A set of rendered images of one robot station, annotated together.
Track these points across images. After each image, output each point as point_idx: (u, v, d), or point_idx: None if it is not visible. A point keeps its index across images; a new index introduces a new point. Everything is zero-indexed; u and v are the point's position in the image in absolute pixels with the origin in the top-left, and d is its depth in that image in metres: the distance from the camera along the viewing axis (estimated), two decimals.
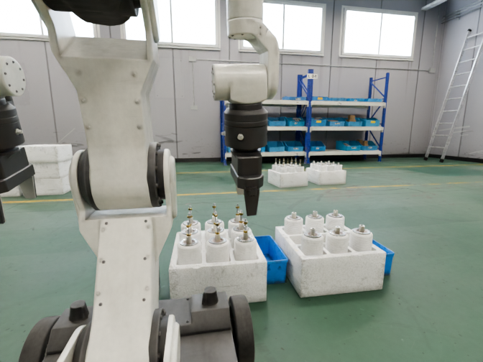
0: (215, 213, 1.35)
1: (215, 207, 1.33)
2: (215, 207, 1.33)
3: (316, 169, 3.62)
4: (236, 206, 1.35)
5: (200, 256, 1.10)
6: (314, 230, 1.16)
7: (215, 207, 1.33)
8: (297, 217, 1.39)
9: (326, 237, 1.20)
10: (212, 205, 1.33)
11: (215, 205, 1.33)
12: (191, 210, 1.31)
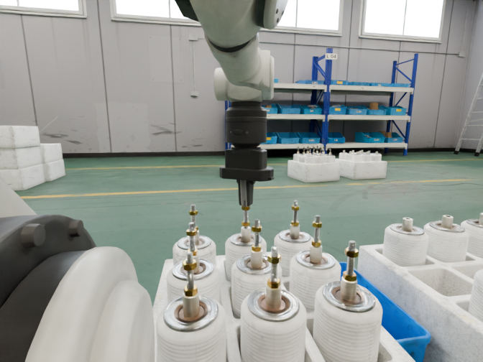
0: (247, 225, 0.61)
1: (242, 209, 0.60)
2: (244, 209, 0.60)
3: (348, 160, 2.89)
4: (292, 206, 0.62)
5: (224, 351, 0.37)
6: None
7: (242, 207, 0.60)
8: (416, 230, 0.67)
9: None
10: (248, 205, 0.61)
11: (244, 205, 0.60)
12: (196, 213, 0.59)
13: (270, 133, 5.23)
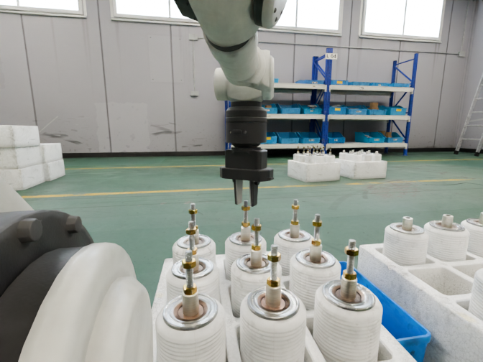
0: (246, 226, 0.60)
1: (241, 209, 0.60)
2: (242, 209, 0.60)
3: (348, 160, 2.89)
4: (291, 205, 0.62)
5: (223, 350, 0.37)
6: None
7: (241, 207, 0.60)
8: (416, 230, 0.67)
9: None
10: (249, 205, 0.61)
11: (244, 205, 0.60)
12: (196, 212, 0.58)
13: (270, 133, 5.23)
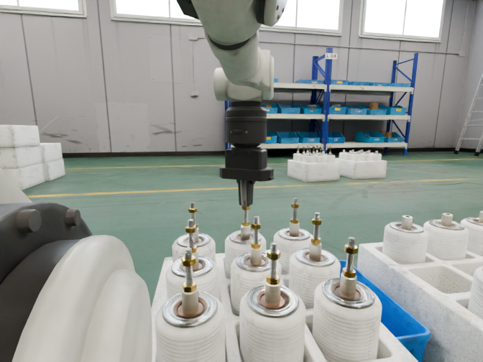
0: (242, 223, 0.62)
1: (247, 207, 0.61)
2: (245, 207, 0.61)
3: (348, 160, 2.89)
4: (291, 204, 0.62)
5: (223, 347, 0.37)
6: None
7: (248, 206, 0.61)
8: (416, 228, 0.67)
9: None
10: (245, 207, 0.60)
11: (246, 203, 0.61)
12: (195, 211, 0.58)
13: (270, 133, 5.23)
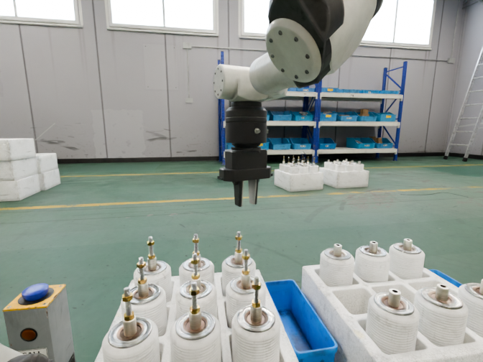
0: (199, 253, 0.73)
1: (195, 242, 0.72)
2: (198, 241, 0.72)
3: (333, 169, 3.01)
4: (235, 236, 0.74)
5: (155, 361, 0.49)
6: (399, 295, 0.56)
7: (195, 241, 0.72)
8: (344, 255, 0.79)
9: (418, 306, 0.59)
10: (194, 238, 0.73)
11: (196, 238, 0.72)
12: (153, 244, 0.70)
13: None
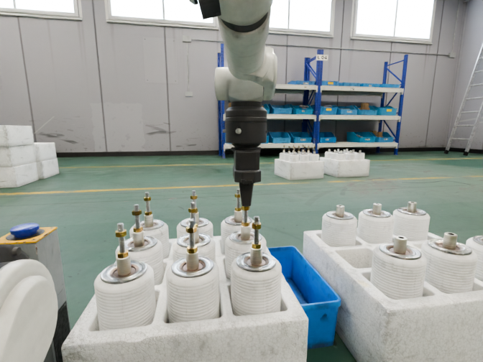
0: (198, 211, 0.71)
1: (194, 198, 0.69)
2: (195, 198, 0.70)
3: (333, 159, 2.99)
4: (234, 194, 0.72)
5: (150, 302, 0.47)
6: (405, 240, 0.53)
7: (193, 197, 0.69)
8: (347, 216, 0.77)
9: (425, 256, 0.57)
10: (192, 195, 0.71)
11: (194, 194, 0.70)
12: (149, 200, 0.68)
13: None
